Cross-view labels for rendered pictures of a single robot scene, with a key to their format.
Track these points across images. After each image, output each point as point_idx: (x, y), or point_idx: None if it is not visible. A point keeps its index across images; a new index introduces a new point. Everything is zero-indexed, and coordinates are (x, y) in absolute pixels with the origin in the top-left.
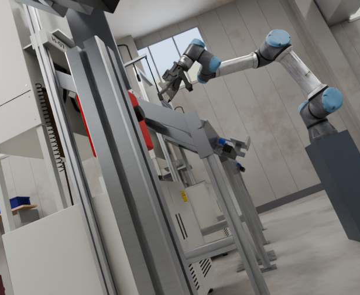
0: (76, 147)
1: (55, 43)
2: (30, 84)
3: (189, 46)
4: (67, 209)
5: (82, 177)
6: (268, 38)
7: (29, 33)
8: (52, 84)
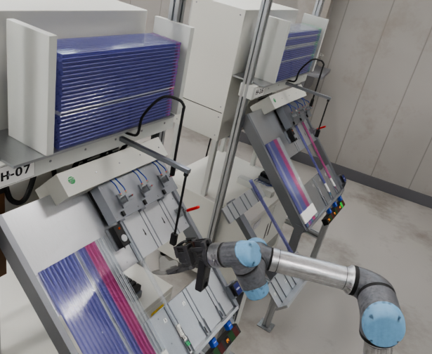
0: None
1: (8, 180)
2: None
3: (231, 253)
4: None
5: None
6: (366, 317)
7: None
8: None
